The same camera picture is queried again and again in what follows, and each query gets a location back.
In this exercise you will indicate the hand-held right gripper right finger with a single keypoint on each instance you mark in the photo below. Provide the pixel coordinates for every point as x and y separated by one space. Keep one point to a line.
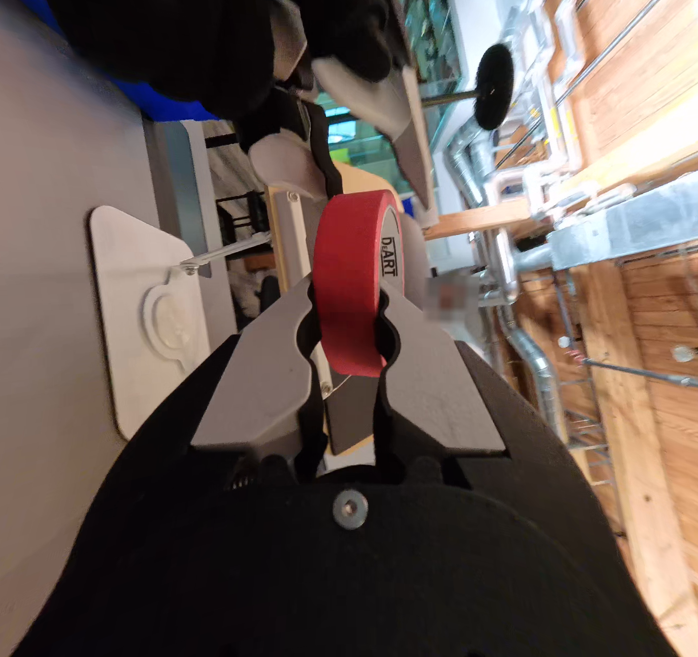
441 395

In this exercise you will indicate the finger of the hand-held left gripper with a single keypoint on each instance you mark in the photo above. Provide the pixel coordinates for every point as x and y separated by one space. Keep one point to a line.
283 161
376 106

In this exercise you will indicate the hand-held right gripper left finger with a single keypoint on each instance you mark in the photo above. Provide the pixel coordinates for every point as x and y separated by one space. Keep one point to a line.
256 390

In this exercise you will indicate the blue plastic bin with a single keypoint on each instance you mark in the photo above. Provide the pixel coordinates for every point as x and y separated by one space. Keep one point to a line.
163 109

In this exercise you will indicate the red tape roll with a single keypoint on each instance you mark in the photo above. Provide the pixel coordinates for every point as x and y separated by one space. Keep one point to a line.
346 286

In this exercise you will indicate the person's left hand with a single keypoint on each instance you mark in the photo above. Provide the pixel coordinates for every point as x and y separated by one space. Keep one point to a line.
174 24

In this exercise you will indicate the white base book stand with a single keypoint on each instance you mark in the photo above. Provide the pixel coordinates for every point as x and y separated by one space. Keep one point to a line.
142 264

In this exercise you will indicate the round metal duct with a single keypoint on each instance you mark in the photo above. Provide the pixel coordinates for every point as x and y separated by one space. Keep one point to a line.
537 368

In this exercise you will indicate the rectangular metal air duct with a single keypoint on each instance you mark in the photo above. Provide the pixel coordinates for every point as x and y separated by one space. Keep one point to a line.
627 226

